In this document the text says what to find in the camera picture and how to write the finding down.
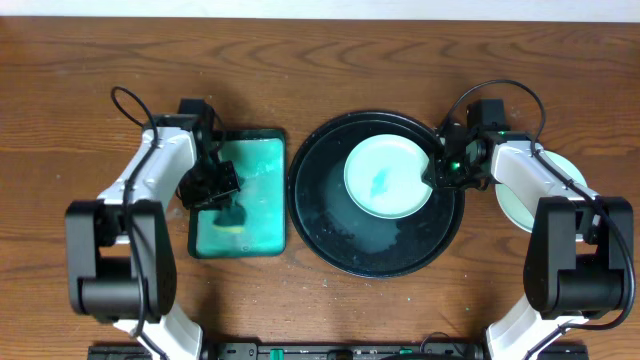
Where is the dark green sponge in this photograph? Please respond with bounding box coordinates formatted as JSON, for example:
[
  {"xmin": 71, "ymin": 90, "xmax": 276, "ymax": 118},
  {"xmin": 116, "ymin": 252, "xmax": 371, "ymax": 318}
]
[{"xmin": 212, "ymin": 204, "xmax": 247, "ymax": 234}]

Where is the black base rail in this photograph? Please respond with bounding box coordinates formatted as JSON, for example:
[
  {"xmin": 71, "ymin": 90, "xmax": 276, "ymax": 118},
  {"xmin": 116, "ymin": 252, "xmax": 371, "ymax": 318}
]
[{"xmin": 87, "ymin": 339, "xmax": 589, "ymax": 360}]

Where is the green plate with stain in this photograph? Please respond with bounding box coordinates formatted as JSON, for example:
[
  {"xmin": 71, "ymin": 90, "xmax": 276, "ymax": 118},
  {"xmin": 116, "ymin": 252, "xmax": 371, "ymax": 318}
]
[{"xmin": 343, "ymin": 134, "xmax": 433, "ymax": 219}]

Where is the green rectangular soap tray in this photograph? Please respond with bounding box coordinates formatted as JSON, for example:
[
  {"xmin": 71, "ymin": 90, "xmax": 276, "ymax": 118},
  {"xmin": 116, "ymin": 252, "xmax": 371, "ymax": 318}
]
[{"xmin": 188, "ymin": 129, "xmax": 286, "ymax": 259}]

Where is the round black tray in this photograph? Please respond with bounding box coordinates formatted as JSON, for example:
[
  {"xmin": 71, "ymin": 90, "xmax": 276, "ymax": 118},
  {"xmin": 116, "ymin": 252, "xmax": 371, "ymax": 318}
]
[{"xmin": 287, "ymin": 111, "xmax": 465, "ymax": 278}]

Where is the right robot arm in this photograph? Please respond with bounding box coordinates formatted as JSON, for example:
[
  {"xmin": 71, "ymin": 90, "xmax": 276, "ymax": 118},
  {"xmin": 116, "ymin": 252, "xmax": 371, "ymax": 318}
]
[{"xmin": 423, "ymin": 99, "xmax": 636, "ymax": 359}]

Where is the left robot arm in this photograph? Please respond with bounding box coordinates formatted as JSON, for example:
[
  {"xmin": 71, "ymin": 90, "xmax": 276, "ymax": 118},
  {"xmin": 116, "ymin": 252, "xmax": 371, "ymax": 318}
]
[{"xmin": 65, "ymin": 99, "xmax": 240, "ymax": 359}]

